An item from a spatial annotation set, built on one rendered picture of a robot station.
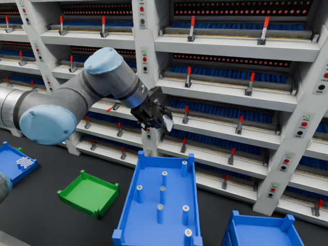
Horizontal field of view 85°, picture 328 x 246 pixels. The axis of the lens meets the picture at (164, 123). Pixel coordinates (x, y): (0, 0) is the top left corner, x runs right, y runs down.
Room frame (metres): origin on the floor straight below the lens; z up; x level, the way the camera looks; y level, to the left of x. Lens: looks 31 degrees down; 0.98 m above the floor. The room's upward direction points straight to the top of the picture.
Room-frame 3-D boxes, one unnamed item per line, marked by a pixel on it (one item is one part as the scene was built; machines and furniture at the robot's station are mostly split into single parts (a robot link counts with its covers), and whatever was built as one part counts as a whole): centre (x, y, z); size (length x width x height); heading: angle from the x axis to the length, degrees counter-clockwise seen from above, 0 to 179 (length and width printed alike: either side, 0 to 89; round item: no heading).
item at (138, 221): (0.35, 0.00, 0.52); 0.30 x 0.20 x 0.08; 175
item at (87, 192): (0.73, 0.46, 0.04); 0.30 x 0.20 x 0.08; 66
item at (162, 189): (0.35, 0.00, 0.52); 0.02 x 0.02 x 0.06
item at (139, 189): (0.35, 0.07, 0.52); 0.02 x 0.02 x 0.06
